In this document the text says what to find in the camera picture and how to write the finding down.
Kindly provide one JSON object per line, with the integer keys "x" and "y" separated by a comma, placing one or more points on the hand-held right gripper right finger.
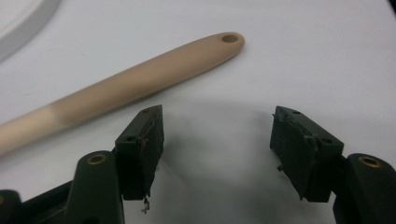
{"x": 305, "y": 155}

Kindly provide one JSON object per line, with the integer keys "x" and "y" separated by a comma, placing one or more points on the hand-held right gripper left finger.
{"x": 140, "y": 155}

